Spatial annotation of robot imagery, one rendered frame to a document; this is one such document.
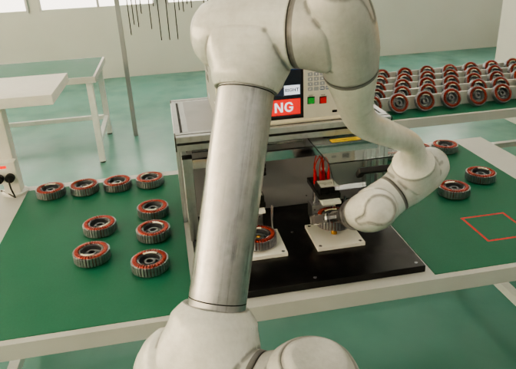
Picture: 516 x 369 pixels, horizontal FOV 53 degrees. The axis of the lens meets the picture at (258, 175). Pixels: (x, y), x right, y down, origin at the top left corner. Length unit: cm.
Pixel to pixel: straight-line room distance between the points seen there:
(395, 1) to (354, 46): 772
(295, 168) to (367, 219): 62
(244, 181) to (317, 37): 26
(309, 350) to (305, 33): 49
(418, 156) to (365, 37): 47
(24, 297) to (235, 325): 88
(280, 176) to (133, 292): 64
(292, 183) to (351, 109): 88
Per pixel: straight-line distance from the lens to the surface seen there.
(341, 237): 164
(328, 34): 85
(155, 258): 162
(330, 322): 253
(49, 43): 798
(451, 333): 257
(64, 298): 157
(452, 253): 167
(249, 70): 86
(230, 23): 89
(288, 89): 158
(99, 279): 160
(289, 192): 183
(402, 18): 866
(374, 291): 149
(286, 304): 142
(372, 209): 123
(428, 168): 130
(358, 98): 95
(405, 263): 156
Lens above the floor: 161
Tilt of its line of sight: 24 degrees down
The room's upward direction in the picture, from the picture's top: 3 degrees counter-clockwise
